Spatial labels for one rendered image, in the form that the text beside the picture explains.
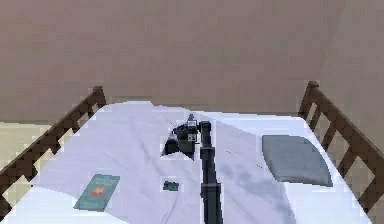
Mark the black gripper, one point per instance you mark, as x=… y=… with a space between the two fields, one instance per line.
x=181 y=138

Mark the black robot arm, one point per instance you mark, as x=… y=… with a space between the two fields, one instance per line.
x=210 y=173

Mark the small dark green object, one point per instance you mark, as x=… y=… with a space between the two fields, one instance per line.
x=170 y=186

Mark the teal book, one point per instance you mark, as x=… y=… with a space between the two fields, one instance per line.
x=97 y=192

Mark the grey pillow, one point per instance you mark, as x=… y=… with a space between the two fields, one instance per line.
x=293 y=160

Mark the white bed with brown frame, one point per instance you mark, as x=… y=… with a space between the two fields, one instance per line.
x=133 y=150

